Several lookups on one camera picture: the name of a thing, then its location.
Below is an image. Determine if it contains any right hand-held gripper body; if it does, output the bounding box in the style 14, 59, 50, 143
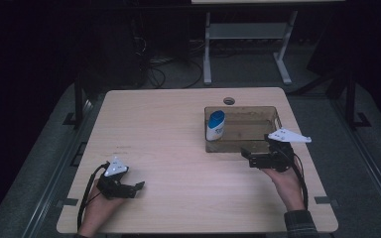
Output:
263, 128, 313, 174

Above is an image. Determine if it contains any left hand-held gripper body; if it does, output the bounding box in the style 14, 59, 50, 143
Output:
95, 156, 137, 200

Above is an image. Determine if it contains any clear brown plastic box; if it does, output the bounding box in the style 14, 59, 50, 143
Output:
203, 105, 283, 154

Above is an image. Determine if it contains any white bottle with blue cap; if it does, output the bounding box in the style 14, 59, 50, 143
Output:
205, 109, 226, 142

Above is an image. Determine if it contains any person's left hand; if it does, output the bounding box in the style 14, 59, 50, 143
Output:
84, 179, 127, 222

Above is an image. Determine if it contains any person's right hand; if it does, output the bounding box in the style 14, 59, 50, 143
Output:
262, 158, 306, 212

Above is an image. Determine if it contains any grey floor tape strip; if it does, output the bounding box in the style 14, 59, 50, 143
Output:
314, 195, 340, 207
57, 197, 79, 208

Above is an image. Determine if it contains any black metal stand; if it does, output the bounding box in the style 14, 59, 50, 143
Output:
342, 70, 373, 131
62, 73, 94, 129

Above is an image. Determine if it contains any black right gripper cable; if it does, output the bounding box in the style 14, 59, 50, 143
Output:
276, 143, 310, 211

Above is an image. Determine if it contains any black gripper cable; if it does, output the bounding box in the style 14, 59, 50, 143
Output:
76, 161, 111, 231
276, 143, 310, 211

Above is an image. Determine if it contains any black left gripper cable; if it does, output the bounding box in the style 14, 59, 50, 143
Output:
76, 161, 111, 231

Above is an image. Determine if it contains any bundle of black floor cables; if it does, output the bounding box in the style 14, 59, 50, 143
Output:
135, 34, 205, 90

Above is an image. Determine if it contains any white metal desk frame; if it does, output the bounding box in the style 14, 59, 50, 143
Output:
202, 9, 300, 86

